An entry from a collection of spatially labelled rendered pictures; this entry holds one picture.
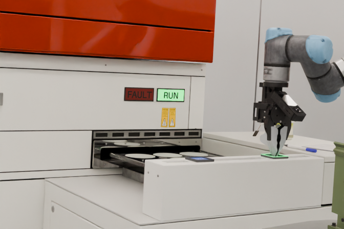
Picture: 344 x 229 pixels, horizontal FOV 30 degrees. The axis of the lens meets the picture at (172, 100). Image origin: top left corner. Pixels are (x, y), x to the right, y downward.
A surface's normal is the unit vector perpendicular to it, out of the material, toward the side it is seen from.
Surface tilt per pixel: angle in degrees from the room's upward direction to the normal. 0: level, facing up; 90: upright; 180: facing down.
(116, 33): 90
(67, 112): 90
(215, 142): 90
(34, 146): 90
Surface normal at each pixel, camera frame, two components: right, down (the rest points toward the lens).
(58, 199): -0.84, -0.02
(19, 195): 0.54, 0.07
